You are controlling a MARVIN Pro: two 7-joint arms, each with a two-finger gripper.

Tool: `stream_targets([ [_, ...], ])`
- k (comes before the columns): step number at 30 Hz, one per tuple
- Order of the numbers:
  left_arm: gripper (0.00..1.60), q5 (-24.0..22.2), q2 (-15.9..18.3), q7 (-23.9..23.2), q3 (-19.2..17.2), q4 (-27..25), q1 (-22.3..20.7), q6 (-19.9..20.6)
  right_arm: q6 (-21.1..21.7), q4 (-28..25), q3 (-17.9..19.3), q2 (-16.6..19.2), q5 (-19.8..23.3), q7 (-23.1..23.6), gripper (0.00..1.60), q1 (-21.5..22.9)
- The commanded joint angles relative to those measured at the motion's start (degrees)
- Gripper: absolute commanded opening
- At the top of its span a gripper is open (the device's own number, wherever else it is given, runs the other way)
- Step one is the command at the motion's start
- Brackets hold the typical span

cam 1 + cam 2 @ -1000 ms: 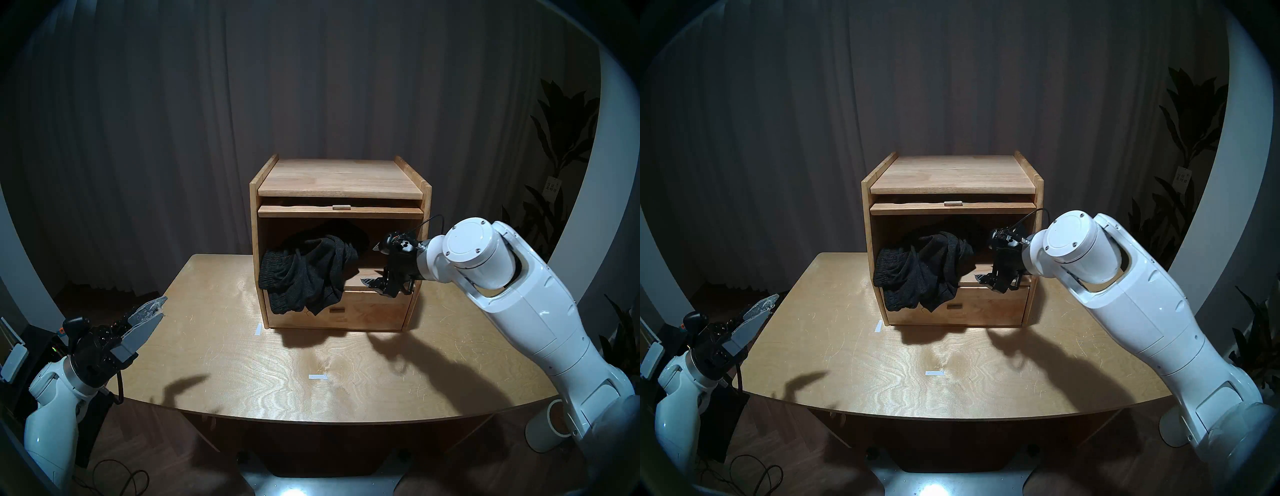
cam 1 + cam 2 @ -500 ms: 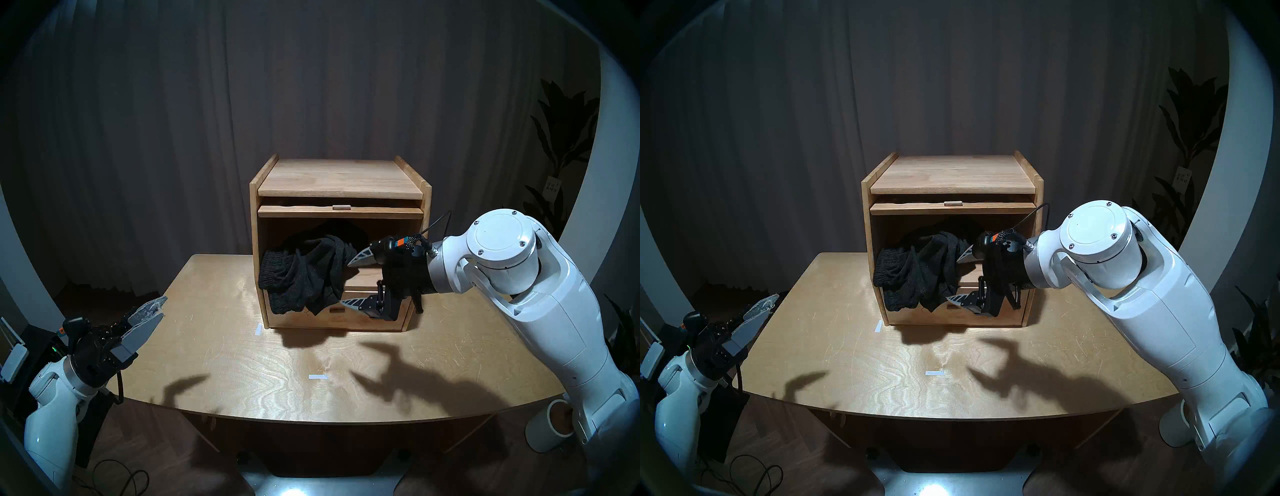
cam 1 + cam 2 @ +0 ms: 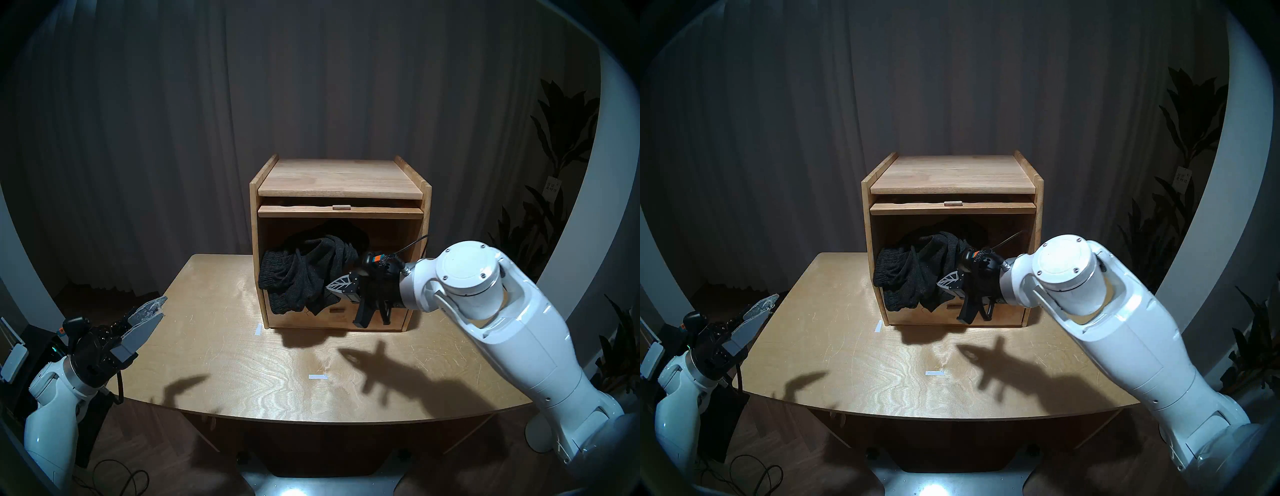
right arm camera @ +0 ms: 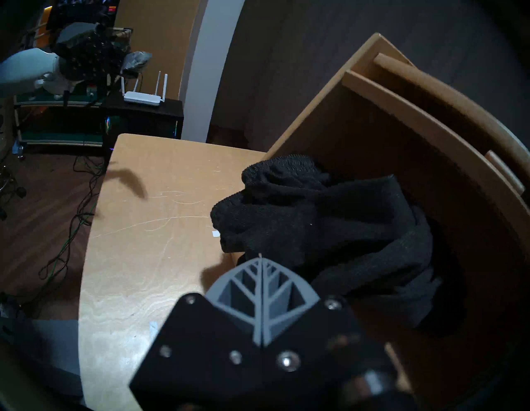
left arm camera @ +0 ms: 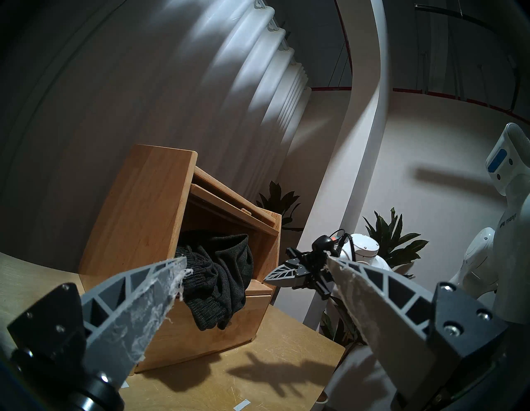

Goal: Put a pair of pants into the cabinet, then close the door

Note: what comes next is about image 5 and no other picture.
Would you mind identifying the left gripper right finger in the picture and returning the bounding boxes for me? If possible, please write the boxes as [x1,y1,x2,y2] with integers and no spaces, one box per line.
[326,255,510,401]

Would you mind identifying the dark grey knit pants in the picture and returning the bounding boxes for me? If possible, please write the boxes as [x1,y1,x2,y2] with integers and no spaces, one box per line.
[175,230,254,331]

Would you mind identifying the tall dark leafy plant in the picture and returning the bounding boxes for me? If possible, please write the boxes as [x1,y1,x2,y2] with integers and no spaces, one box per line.
[256,181,306,232]

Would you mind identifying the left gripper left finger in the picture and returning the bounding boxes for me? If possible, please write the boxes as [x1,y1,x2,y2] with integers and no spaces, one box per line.
[7,256,193,389]

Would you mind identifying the wooden cabinet frame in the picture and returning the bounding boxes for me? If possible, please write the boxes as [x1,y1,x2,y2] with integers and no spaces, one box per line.
[79,144,283,373]

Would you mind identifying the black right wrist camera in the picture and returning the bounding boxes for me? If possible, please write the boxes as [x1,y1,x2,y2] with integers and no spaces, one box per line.
[313,234,347,254]

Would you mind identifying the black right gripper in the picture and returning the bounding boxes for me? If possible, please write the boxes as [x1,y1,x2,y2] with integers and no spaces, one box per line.
[264,247,335,300]

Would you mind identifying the white curved arch pillar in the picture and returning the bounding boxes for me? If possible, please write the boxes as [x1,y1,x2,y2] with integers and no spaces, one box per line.
[304,0,390,326]

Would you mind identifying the grey pleated curtain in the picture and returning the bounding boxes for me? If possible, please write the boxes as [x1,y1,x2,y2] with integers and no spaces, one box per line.
[0,0,312,274]

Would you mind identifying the wooden flip door with knob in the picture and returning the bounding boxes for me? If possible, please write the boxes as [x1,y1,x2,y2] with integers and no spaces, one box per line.
[190,184,279,237]

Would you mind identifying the white robot torso and head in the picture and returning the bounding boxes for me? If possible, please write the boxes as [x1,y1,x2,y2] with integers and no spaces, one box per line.
[449,122,530,324]

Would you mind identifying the wooden drawer with knob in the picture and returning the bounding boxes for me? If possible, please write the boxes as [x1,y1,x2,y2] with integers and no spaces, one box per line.
[135,288,274,372]

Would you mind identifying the leaning potted plant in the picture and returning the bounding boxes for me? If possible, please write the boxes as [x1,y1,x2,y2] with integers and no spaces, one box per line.
[319,207,429,347]

